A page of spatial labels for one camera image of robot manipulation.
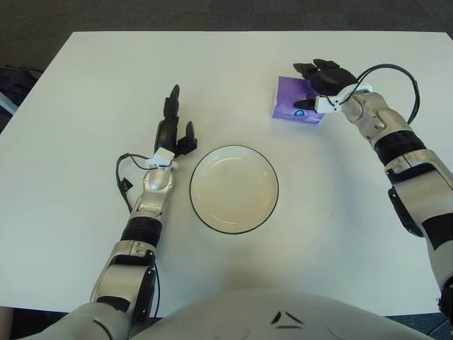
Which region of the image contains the purple tissue paper pack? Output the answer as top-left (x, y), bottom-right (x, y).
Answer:
top-left (271, 75), bottom-right (326, 125)

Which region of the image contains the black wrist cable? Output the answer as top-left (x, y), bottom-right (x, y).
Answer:
top-left (115, 152), bottom-right (167, 213)
top-left (332, 63), bottom-right (421, 125)

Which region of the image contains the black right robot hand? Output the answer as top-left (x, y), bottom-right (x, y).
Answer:
top-left (292, 58), bottom-right (357, 111)

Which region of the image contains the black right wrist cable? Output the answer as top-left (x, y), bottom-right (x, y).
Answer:
top-left (332, 63), bottom-right (421, 125)

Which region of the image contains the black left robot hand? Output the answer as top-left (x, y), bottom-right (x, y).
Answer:
top-left (154, 84), bottom-right (198, 160)

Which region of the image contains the black bag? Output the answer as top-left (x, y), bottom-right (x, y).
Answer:
top-left (0, 64), bottom-right (43, 107)

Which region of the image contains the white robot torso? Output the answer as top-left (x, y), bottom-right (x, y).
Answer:
top-left (40, 286), bottom-right (453, 340)

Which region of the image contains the pale grey flat object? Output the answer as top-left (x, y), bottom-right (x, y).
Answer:
top-left (0, 92), bottom-right (17, 115)

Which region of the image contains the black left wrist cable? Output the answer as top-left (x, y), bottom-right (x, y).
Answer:
top-left (115, 152), bottom-right (167, 213)

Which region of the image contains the white plate with black rim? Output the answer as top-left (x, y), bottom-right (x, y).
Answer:
top-left (189, 144), bottom-right (280, 234)

